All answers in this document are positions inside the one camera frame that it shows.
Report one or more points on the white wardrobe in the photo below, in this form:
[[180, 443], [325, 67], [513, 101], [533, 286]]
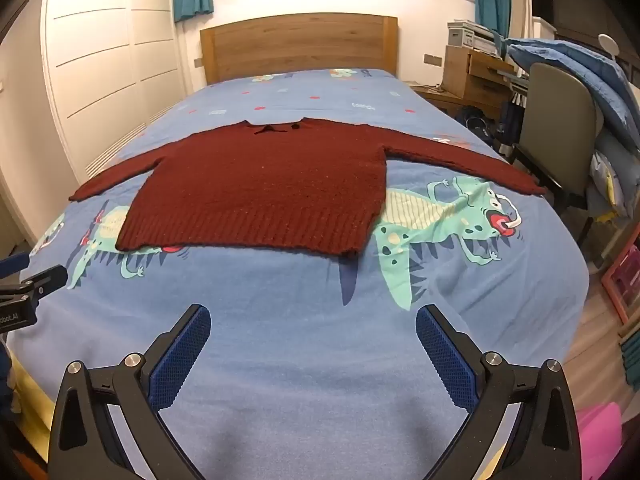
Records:
[[110, 60]]

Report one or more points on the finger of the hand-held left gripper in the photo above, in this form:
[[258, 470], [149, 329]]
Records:
[[47, 280], [14, 264]]

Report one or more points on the pink plastic object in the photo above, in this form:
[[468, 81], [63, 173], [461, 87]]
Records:
[[602, 440]]

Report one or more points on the blue dinosaur print bed sheet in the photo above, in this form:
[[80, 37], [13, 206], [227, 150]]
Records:
[[300, 340]]

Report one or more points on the dark bag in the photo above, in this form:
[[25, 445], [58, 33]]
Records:
[[475, 122]]

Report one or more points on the pile of blue bedding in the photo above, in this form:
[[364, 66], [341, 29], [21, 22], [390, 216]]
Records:
[[607, 95]]

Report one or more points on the grey-green chair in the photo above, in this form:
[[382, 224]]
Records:
[[555, 105]]

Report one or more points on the wooden headboard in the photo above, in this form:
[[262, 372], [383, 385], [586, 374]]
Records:
[[300, 45]]

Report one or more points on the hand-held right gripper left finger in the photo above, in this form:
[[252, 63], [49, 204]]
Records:
[[180, 355]]

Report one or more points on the white printer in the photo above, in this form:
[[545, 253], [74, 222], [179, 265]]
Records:
[[462, 37]]

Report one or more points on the white round lamp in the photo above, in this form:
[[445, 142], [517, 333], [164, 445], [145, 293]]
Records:
[[608, 45]]

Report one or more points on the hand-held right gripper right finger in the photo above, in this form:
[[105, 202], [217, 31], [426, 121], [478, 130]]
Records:
[[447, 355]]

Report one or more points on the dark red knitted sweater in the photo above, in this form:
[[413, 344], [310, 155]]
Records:
[[260, 195]]

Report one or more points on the wooden nightstand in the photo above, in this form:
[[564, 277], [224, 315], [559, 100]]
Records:
[[440, 97]]

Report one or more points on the yellow bed sheet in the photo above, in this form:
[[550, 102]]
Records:
[[27, 390]]

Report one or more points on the pink framed box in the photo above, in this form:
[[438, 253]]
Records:
[[622, 280]]

